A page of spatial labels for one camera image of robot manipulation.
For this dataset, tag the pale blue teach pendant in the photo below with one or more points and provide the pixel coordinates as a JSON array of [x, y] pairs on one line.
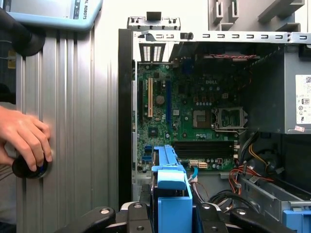
[[60, 23]]

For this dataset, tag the person's hand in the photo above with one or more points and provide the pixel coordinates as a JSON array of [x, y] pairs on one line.
[[22, 131]]

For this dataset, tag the black expansion slot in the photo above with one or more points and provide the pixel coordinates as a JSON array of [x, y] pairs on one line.
[[141, 97]]

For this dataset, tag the round black blue-ringed tool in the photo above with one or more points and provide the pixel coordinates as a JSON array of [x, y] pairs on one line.
[[22, 170]]

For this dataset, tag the metal socket cover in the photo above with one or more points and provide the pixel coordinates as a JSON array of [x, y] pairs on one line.
[[230, 127]]

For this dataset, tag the grey parts rack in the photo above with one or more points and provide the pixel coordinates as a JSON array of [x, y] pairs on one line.
[[247, 12]]

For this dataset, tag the grey metal drive cage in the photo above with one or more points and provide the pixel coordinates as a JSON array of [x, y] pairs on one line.
[[267, 194]]

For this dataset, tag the black open PC case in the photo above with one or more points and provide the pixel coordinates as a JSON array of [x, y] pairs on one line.
[[125, 121]]

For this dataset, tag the black RAM slot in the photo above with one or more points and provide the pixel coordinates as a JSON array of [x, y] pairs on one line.
[[204, 147], [204, 142], [204, 155], [204, 151]]

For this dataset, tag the round coin cell battery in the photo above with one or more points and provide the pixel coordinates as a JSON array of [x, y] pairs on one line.
[[160, 99]]

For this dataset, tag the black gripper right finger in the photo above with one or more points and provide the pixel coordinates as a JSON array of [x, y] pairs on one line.
[[206, 218]]

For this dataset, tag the blue plastic bay latch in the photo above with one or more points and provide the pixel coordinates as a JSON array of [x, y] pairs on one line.
[[296, 222]]

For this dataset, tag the CPU socket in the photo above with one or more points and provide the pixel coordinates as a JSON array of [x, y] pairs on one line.
[[201, 119]]

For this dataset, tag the green motherboard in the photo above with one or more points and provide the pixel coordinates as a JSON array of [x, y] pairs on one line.
[[184, 126]]

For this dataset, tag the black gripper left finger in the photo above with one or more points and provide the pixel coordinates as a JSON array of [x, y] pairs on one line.
[[136, 218]]

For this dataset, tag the grey power supply unit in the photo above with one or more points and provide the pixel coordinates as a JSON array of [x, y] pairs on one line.
[[267, 97]]

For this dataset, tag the hard disk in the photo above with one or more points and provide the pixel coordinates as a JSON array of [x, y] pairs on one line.
[[175, 213]]

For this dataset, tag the tan expansion slot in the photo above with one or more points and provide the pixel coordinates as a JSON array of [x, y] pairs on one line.
[[150, 97]]

